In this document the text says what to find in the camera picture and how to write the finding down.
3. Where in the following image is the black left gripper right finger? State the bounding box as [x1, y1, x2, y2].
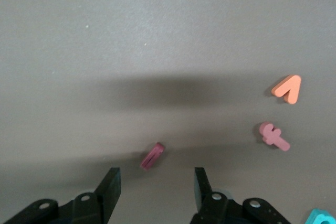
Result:
[190, 167, 289, 224]

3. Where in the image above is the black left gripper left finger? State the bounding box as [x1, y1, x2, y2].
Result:
[2, 167, 122, 224]

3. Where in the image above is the maroon foam letter l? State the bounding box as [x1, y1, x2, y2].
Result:
[140, 142, 165, 171]

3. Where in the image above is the pink foam letter f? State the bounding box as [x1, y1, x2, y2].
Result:
[258, 121, 291, 152]

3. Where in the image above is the teal foam letter p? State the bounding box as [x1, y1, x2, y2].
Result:
[304, 208, 336, 224]

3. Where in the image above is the orange foam letter v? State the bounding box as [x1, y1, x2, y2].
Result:
[271, 74, 302, 104]

